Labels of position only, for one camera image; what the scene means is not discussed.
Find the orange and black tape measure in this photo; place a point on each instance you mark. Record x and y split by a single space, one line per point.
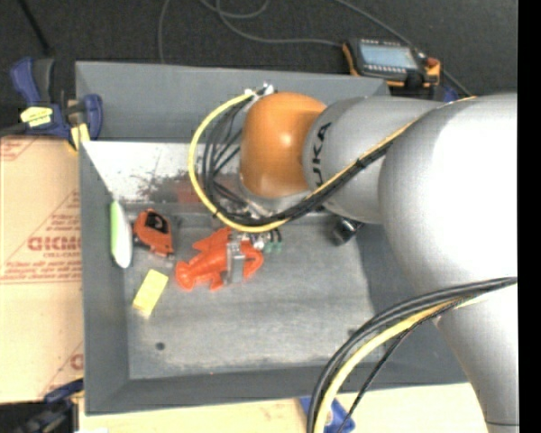
154 235

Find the yellow flat block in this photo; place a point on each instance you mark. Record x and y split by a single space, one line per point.
150 292

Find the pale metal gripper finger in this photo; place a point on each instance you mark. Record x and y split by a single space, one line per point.
231 264
241 262

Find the black cylinder on white bracket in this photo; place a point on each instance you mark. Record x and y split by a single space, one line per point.
344 231

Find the orange toy lobster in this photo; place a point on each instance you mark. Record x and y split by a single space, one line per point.
203 264

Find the white and green oval brush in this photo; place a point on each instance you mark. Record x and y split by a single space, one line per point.
120 235

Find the brown cardboard board, red print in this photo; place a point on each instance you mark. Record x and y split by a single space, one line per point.
36 287

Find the grey metal bin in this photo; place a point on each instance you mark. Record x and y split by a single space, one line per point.
252 323

